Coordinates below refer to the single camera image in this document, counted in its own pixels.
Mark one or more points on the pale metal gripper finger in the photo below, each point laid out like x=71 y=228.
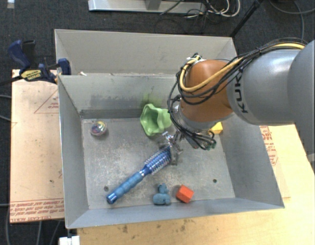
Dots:
x=167 y=140
x=177 y=157

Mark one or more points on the yellow block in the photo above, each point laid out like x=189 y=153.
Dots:
x=217 y=128

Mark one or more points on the brown cardboard board, red print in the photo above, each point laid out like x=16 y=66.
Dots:
x=35 y=147

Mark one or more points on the multicoloured shiny spinning top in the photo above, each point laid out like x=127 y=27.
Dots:
x=98 y=128

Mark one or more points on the orange-red block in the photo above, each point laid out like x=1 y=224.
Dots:
x=184 y=193

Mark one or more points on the blue hairbrush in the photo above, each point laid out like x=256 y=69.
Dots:
x=137 y=179

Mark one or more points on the green soft cup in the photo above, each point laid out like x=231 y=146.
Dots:
x=153 y=120

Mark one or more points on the blue toy animal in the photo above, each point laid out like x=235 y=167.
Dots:
x=161 y=196

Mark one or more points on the grey metal bin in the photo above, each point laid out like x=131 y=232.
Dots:
x=127 y=147

